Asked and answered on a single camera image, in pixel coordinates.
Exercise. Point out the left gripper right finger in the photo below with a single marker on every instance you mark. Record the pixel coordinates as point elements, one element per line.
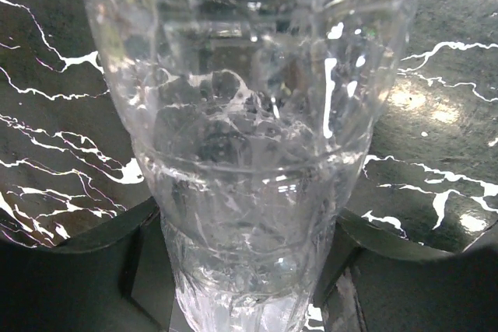
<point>373,280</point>

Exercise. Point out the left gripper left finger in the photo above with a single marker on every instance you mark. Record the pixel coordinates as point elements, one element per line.
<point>114,277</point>

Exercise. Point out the clear plastic bottle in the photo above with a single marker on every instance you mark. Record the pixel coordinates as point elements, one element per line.
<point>250,121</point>

